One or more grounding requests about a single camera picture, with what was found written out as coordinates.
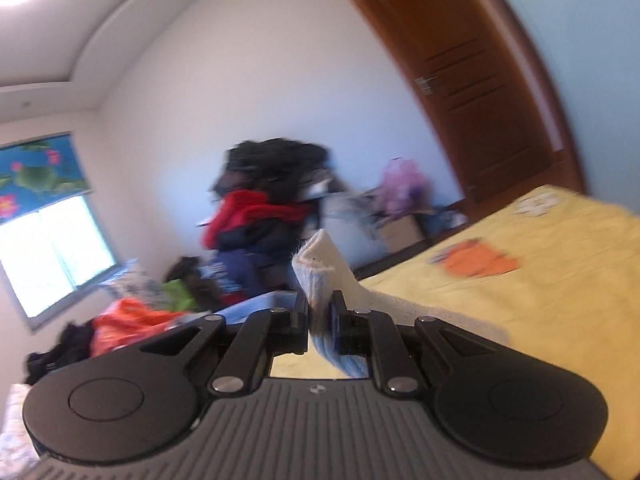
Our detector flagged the pink plastic bag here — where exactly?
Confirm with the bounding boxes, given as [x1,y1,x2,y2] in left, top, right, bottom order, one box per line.
[375,157,431,218]

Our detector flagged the yellow carrot print bedsheet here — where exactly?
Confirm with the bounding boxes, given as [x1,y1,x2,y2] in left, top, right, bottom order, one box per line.
[269,184,640,480]

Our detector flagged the pile of dark clothes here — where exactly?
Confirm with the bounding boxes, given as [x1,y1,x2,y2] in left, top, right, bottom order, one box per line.
[202,138,334,306]

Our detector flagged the orange plastic bag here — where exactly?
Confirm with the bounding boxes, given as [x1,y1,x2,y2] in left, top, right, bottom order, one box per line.
[90,297,182,358]

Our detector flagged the window with frame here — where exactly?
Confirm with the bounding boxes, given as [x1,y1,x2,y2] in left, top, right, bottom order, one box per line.
[1,195,122,332]

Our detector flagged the blue floral roller blind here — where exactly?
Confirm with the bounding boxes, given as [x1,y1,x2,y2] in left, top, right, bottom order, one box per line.
[0,131,91,224]

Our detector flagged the white knitted sweater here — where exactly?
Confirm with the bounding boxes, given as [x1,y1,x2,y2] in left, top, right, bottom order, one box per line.
[292,230,509,378]

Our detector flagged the red garment on pile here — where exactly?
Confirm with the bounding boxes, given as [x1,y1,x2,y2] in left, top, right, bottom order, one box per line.
[201,190,310,250]

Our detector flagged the light blue knitted blanket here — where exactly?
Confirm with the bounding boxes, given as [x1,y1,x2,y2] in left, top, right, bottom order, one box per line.
[216,290,297,325]

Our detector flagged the black clothes near window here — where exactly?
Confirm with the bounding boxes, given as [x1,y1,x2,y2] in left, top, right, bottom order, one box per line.
[25,321,96,386]

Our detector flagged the brown wooden door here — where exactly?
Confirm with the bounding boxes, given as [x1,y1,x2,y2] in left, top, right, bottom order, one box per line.
[352,0,587,218]

